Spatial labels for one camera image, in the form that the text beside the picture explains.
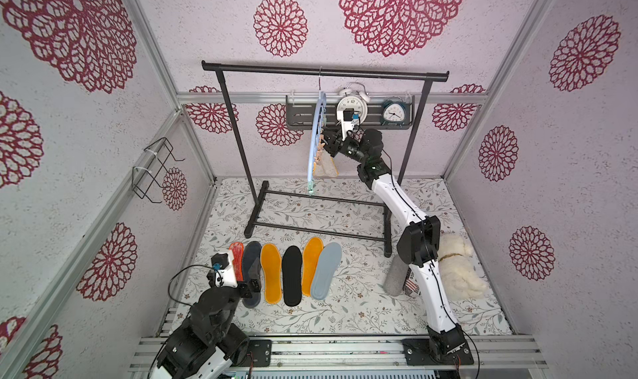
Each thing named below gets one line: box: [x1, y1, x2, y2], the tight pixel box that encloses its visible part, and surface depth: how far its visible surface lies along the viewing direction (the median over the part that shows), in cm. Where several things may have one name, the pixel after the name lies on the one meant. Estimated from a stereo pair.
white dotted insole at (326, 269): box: [310, 241, 342, 301], surface depth 92 cm
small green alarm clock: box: [381, 99, 408, 128], surface depth 92 cm
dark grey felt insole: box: [241, 241, 263, 309], surface depth 96 cm
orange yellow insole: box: [260, 243, 283, 306], surface depth 92 cm
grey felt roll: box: [382, 254, 409, 297], surface depth 87 cm
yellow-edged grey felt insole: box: [301, 236, 324, 297], surface depth 94 cm
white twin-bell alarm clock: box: [336, 81, 371, 124], surface depth 89 cm
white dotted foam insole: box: [281, 245, 303, 307], surface depth 92 cm
